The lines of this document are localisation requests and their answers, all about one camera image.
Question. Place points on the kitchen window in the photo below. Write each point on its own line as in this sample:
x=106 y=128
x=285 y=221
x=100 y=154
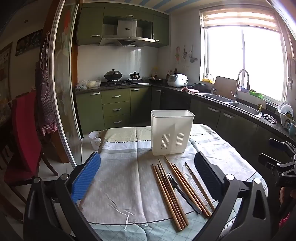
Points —
x=261 y=58

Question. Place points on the small steel faucet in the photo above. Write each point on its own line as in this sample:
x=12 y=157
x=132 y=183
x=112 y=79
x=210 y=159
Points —
x=212 y=85

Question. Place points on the row of wooden chopsticks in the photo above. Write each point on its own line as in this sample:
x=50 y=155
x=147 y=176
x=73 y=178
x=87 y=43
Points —
x=170 y=201

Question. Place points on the black built-in appliance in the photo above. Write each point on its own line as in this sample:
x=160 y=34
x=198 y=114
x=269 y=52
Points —
x=174 y=102

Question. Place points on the black frying pan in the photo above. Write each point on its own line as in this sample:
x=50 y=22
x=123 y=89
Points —
x=155 y=79

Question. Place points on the black plastic fork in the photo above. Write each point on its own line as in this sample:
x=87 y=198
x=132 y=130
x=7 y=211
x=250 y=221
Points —
x=172 y=180

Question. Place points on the person's right forearm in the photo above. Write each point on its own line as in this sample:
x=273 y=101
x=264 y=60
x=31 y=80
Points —
x=285 y=220

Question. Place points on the dish rack with plates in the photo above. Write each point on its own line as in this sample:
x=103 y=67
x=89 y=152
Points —
x=286 y=113

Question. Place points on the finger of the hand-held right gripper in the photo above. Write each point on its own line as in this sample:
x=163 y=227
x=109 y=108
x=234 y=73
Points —
x=278 y=143
x=269 y=161

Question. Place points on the white rice cooker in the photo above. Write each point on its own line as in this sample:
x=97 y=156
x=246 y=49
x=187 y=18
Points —
x=177 y=80

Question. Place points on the wooden cutting board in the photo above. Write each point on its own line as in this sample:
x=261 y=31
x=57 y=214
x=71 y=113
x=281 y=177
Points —
x=225 y=87

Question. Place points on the checked hanging apron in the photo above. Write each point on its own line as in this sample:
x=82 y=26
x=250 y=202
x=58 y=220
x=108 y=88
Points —
x=45 y=102

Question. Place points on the black lidded wok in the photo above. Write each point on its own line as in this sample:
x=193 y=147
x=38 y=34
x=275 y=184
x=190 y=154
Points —
x=113 y=75

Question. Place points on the tall steel faucet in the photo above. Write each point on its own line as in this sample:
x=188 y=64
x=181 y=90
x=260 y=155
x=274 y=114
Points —
x=238 y=81

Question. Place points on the steel range hood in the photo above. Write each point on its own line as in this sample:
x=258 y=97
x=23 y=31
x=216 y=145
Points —
x=126 y=34

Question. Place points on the yellow sponge holder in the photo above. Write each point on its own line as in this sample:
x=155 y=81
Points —
x=207 y=80

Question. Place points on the hanging kitchen tools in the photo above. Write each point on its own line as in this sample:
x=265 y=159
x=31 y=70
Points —
x=185 y=54

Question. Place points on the white plastic bags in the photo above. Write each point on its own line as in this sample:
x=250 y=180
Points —
x=91 y=83

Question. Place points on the white trash bin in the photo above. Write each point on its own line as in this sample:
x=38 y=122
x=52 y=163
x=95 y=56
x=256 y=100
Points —
x=94 y=142

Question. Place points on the pale patterned tablecloth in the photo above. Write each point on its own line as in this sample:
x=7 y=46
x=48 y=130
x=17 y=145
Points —
x=120 y=173

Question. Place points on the etched glass sliding door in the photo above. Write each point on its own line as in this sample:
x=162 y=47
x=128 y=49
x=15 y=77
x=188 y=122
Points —
x=64 y=92

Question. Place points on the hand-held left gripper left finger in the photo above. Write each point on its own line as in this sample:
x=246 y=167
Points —
x=86 y=178

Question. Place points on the dark sauce bottles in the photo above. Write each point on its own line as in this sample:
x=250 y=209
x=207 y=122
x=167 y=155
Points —
x=171 y=73

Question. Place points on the green wall cabinets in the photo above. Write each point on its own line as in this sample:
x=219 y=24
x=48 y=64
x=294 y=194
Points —
x=90 y=25

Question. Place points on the black gas stove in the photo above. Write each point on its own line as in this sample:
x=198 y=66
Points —
x=124 y=83

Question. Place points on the green base cabinets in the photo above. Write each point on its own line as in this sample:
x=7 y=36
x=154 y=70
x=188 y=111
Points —
x=115 y=109

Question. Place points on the green plastic tray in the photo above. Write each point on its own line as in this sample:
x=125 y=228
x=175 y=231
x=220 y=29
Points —
x=255 y=94

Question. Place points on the red covered chair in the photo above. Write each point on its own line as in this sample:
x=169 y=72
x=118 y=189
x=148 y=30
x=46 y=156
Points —
x=25 y=129

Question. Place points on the pink dish cloth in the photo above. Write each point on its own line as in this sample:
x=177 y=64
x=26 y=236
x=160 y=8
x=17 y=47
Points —
x=188 y=90

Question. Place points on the steel double sink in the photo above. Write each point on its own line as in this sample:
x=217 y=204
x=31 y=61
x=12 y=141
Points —
x=245 y=109

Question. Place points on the white plastic utensil holder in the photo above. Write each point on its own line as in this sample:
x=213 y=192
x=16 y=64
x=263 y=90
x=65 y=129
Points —
x=171 y=129

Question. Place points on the striped window blind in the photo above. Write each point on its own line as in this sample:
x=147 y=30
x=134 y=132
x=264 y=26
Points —
x=240 y=18

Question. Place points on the dark patterned rag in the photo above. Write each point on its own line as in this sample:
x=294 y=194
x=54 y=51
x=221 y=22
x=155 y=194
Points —
x=269 y=118

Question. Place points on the dark stone countertop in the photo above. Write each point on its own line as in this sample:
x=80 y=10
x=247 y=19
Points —
x=272 y=128

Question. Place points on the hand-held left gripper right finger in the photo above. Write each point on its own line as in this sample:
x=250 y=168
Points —
x=208 y=178

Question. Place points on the dark wall poster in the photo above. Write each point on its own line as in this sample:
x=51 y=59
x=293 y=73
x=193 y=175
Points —
x=27 y=42

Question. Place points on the clear plastic spoon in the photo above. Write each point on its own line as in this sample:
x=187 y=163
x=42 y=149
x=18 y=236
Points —
x=186 y=172

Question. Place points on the framed calligraphy picture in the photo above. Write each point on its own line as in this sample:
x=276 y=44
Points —
x=4 y=62

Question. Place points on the steel lidded pot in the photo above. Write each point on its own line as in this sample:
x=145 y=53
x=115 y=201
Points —
x=134 y=76

